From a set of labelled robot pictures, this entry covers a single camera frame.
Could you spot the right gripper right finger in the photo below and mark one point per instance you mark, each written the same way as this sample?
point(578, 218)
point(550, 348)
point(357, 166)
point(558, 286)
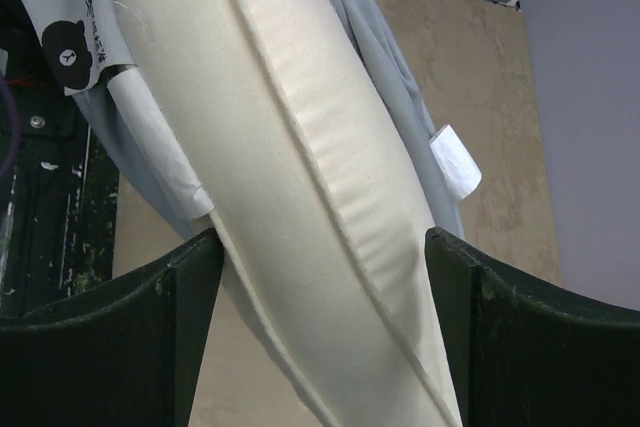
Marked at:
point(525, 352)

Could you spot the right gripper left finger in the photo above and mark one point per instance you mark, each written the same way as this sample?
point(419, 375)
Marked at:
point(128, 352)

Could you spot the cream white pillow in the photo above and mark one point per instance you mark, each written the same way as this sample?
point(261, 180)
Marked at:
point(315, 199)

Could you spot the grey pillowcase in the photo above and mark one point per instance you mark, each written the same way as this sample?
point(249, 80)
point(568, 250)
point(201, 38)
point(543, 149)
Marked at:
point(370, 36)

